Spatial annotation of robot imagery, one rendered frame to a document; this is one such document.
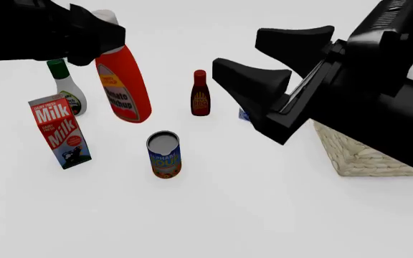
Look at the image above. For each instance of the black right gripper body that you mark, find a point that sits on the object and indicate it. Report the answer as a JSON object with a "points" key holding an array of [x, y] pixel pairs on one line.
{"points": [[299, 115]]}

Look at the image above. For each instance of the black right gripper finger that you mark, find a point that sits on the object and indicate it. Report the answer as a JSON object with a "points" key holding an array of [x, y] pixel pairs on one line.
{"points": [[292, 45], [253, 86]]}

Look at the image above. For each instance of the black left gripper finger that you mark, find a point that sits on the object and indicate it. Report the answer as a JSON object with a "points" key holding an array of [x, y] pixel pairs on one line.
{"points": [[99, 35]]}

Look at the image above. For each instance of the red tomato ketchup bottle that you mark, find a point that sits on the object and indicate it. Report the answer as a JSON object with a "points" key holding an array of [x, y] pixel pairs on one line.
{"points": [[127, 80]]}

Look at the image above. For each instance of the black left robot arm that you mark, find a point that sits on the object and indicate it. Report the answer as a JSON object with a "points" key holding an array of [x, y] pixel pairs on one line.
{"points": [[16, 29]]}

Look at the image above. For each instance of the pale woven wicker basket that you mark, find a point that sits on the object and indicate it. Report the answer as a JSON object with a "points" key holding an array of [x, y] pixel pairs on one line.
{"points": [[357, 156]]}

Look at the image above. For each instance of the small blue white box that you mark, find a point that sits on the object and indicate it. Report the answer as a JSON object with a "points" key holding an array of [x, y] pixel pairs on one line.
{"points": [[243, 115]]}

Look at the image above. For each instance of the dark red BBQ sauce bottle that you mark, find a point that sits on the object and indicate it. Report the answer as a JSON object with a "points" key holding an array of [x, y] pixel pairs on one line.
{"points": [[200, 99]]}

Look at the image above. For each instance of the white dressing bottle green cap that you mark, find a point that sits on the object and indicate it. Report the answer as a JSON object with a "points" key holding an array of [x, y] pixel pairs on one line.
{"points": [[66, 86]]}

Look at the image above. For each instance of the red milk carton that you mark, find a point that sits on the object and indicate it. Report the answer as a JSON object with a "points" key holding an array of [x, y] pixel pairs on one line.
{"points": [[57, 129]]}

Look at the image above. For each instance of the blue alphabet soup can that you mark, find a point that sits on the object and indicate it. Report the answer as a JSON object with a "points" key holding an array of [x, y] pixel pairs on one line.
{"points": [[164, 158]]}

